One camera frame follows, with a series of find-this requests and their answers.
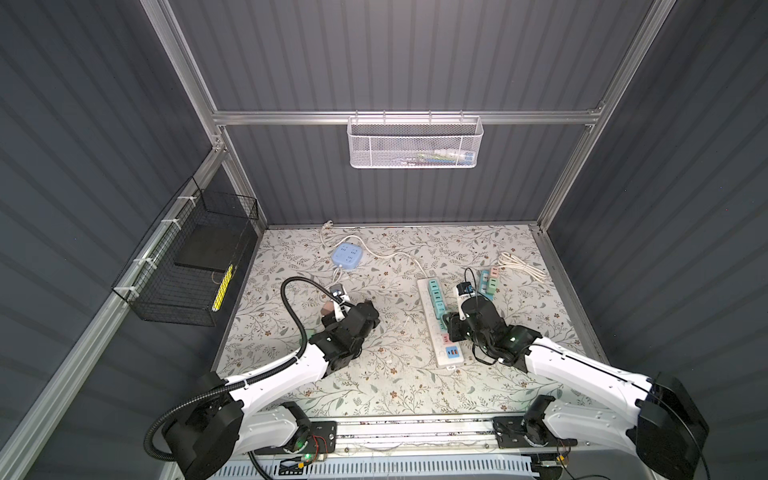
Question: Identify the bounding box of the black foam pad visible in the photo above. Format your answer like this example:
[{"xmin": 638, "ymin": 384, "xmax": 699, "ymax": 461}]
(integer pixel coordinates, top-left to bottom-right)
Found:
[{"xmin": 174, "ymin": 225, "xmax": 240, "ymax": 273}]

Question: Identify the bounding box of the floral patterned table mat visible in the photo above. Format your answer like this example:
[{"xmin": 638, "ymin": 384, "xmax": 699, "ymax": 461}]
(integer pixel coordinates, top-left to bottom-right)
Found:
[{"xmin": 217, "ymin": 225, "xmax": 589, "ymax": 417}]

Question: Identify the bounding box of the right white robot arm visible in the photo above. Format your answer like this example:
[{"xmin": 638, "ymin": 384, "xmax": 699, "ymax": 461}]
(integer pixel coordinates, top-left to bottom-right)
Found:
[{"xmin": 438, "ymin": 295, "xmax": 709, "ymax": 479}]

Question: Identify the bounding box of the long white power strip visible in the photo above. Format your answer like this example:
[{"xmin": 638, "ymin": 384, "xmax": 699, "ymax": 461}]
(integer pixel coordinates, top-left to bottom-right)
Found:
[{"xmin": 417, "ymin": 278, "xmax": 465, "ymax": 370}]

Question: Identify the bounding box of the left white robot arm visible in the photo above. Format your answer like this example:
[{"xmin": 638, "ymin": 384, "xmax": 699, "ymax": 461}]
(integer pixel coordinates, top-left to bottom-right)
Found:
[{"xmin": 162, "ymin": 300, "xmax": 380, "ymax": 479}]

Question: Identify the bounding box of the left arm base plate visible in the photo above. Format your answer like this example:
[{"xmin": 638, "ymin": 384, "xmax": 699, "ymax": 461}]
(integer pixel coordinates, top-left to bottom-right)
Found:
[{"xmin": 255, "ymin": 420, "xmax": 338, "ymax": 455}]

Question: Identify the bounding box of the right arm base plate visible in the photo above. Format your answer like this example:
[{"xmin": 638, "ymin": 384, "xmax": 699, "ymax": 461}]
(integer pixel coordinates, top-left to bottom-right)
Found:
[{"xmin": 491, "ymin": 415, "xmax": 578, "ymax": 449}]

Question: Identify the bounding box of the coiled white cable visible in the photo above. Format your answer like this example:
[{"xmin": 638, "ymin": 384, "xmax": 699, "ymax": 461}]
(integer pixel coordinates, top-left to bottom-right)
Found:
[{"xmin": 496, "ymin": 251, "xmax": 548, "ymax": 283}]

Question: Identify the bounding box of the round blue power hub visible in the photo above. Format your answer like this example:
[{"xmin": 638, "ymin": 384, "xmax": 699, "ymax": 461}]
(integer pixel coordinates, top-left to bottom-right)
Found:
[{"xmin": 331, "ymin": 242, "xmax": 364, "ymax": 270}]

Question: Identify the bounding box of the black wire basket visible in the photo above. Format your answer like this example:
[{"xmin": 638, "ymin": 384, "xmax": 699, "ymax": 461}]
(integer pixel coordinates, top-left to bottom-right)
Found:
[{"xmin": 113, "ymin": 181, "xmax": 259, "ymax": 327}]

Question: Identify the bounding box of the white wire mesh basket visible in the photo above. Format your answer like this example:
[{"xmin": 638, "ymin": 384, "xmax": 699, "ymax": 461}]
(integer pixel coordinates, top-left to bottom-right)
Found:
[{"xmin": 346, "ymin": 113, "xmax": 484, "ymax": 169}]

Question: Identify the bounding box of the black corrugated cable conduit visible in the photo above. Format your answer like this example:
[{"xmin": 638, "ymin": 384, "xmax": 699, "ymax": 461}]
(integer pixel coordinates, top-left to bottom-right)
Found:
[{"xmin": 142, "ymin": 277, "xmax": 349, "ymax": 480}]

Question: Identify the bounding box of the yellow marker pen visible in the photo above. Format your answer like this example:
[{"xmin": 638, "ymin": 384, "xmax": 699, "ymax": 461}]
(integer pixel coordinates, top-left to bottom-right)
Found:
[{"xmin": 211, "ymin": 264, "xmax": 235, "ymax": 312}]

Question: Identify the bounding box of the teal small power strip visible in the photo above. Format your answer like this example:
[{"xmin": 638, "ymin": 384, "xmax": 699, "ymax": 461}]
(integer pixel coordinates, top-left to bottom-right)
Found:
[{"xmin": 479, "ymin": 267, "xmax": 499, "ymax": 300}]

